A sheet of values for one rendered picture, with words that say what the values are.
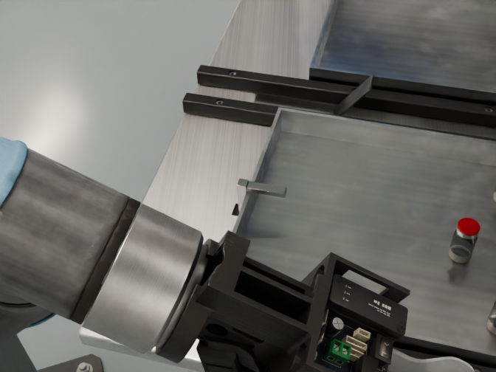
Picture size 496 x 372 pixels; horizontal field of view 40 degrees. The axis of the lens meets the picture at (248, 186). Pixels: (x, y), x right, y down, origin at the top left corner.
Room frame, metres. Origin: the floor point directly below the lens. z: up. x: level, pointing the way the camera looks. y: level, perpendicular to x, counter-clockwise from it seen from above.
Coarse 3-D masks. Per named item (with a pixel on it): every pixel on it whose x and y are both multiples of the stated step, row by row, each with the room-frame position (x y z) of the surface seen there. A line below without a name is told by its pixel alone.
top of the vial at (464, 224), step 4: (460, 220) 0.40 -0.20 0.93; (464, 220) 0.40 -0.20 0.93; (468, 220) 0.40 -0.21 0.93; (472, 220) 0.40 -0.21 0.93; (460, 224) 0.39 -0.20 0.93; (464, 224) 0.39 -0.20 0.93; (468, 224) 0.39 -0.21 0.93; (472, 224) 0.39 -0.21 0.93; (476, 224) 0.39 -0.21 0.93; (460, 228) 0.39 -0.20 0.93; (464, 228) 0.39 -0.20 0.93; (468, 228) 0.39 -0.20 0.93; (472, 228) 0.39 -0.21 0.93; (476, 228) 0.39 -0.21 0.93; (464, 232) 0.38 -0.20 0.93; (468, 232) 0.38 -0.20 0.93; (472, 232) 0.38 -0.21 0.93; (476, 232) 0.38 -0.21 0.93
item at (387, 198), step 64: (320, 128) 0.57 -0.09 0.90; (384, 128) 0.55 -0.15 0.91; (320, 192) 0.48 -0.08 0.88; (384, 192) 0.48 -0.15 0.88; (448, 192) 0.47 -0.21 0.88; (256, 256) 0.40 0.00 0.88; (320, 256) 0.40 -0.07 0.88; (384, 256) 0.39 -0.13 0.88; (448, 256) 0.39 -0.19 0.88; (448, 320) 0.32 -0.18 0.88
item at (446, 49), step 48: (336, 0) 0.82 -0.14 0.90; (384, 0) 0.85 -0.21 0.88; (432, 0) 0.84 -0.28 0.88; (480, 0) 0.83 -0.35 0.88; (336, 48) 0.74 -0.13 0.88; (384, 48) 0.73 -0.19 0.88; (432, 48) 0.73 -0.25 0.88; (480, 48) 0.72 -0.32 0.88; (432, 96) 0.61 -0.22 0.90; (480, 96) 0.60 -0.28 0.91
